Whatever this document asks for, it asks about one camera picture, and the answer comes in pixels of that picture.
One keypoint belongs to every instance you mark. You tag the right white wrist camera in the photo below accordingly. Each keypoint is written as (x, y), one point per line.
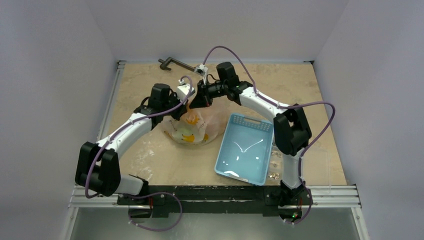
(202, 70)

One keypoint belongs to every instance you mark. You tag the light blue plastic basket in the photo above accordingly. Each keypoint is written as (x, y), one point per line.
(245, 150)

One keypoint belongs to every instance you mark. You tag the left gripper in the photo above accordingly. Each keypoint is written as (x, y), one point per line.
(181, 110)

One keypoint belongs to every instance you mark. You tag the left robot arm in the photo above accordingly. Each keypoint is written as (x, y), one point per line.
(98, 167)

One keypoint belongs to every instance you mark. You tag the black metal crank handle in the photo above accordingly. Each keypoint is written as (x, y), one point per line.
(164, 64)

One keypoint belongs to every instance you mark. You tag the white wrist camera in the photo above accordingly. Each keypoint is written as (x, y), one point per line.
(202, 70)
(184, 90)

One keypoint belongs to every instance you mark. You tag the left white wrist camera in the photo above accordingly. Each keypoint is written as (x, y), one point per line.
(184, 90)

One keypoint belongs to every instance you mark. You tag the orange banana print plastic bag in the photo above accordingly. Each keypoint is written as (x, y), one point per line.
(198, 126)

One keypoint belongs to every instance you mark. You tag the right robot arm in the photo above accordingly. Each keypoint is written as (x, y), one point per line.
(290, 125)

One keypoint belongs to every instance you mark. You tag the clear plastic screw box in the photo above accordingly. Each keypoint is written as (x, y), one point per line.
(313, 168)

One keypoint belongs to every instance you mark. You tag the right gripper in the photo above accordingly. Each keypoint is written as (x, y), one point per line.
(201, 96)

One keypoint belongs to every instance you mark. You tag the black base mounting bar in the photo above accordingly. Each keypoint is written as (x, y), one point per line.
(158, 201)

